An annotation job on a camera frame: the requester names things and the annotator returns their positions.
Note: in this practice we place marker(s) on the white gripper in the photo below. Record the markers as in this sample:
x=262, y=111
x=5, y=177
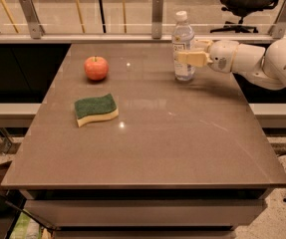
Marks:
x=222, y=56

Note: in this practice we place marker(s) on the clear blue plastic bottle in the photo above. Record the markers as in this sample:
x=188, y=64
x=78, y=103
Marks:
x=182, y=39

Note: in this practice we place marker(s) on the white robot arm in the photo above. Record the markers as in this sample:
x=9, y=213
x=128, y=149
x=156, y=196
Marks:
x=263, y=67

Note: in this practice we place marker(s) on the black office chair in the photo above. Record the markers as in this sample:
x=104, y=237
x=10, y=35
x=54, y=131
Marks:
x=243, y=8

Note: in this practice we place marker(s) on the red apple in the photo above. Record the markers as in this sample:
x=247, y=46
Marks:
x=96, y=68

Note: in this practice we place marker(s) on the green yellow sponge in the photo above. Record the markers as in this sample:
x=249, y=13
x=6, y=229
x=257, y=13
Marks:
x=95, y=109

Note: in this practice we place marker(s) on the grey table drawer front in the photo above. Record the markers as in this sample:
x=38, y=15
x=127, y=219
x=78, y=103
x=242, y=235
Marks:
x=135, y=213

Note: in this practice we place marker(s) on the green white packet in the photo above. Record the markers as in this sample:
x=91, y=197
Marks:
x=26, y=228

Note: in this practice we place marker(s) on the middle metal railing bracket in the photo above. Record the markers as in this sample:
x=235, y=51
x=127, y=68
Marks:
x=156, y=18

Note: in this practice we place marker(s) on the left metal railing bracket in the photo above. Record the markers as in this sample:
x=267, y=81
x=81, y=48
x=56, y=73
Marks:
x=35, y=27

